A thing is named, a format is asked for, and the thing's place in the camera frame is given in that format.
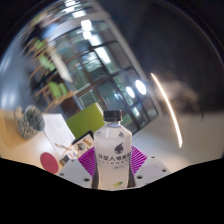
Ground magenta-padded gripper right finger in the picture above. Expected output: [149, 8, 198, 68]
[127, 145, 172, 189]

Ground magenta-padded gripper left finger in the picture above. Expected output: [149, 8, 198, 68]
[56, 147, 100, 190]

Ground white-labelled clear drink bottle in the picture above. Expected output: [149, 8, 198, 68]
[93, 109, 134, 191]

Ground small dark box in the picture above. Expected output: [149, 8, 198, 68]
[59, 153, 73, 167]

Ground flat round red coaster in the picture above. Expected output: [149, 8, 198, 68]
[39, 151, 61, 175]

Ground black-framed picture stand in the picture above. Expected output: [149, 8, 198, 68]
[71, 130, 96, 158]

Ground white paper sheet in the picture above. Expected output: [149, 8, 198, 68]
[42, 113, 77, 157]

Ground green upholstered bench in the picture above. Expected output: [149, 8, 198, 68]
[65, 102, 106, 141]

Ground curved linear ceiling light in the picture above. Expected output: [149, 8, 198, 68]
[150, 72, 184, 149]

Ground speckled grey mug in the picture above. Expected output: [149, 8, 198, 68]
[14, 104, 46, 141]

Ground round pendant lamps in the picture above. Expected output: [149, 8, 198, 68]
[79, 18, 148, 100]

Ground wooden chairs with green seats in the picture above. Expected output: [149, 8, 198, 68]
[23, 36, 78, 113]

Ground large dark-framed window wall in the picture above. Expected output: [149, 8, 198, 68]
[33, 19, 160, 135]

